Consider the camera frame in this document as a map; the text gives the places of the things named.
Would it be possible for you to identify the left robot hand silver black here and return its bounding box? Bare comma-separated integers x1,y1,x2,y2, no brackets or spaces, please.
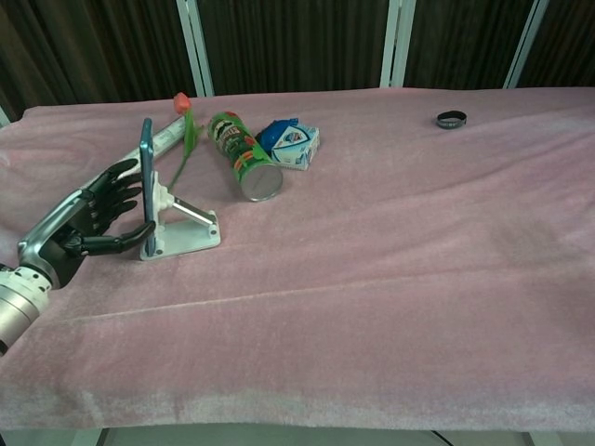
17,157,157,289

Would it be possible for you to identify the black screen smartphone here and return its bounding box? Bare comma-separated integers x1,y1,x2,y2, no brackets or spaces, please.
139,117,157,257

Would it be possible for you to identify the white phone stand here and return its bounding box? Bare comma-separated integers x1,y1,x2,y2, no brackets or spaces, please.
139,170,222,263

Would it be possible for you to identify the long white tube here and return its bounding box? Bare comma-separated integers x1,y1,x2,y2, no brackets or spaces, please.
123,115,188,164

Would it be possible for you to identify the red artificial tulip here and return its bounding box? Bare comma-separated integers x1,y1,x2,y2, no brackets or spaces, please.
166,91,205,192

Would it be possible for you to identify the dark brown screen panel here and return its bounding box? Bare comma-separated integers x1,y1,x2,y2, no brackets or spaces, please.
519,0,595,89
196,0,402,98
0,0,205,123
401,0,536,90

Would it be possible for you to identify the green Pringles can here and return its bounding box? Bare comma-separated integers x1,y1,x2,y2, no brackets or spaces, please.
205,111,284,203

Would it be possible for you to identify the white tissue pack blue print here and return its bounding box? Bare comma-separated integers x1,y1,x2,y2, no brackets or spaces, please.
269,125,323,173

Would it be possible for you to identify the pink table cloth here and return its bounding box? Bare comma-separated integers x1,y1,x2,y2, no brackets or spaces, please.
0,85,595,432

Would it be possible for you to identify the black wristband ring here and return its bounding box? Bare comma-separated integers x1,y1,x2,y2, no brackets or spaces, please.
435,109,469,130

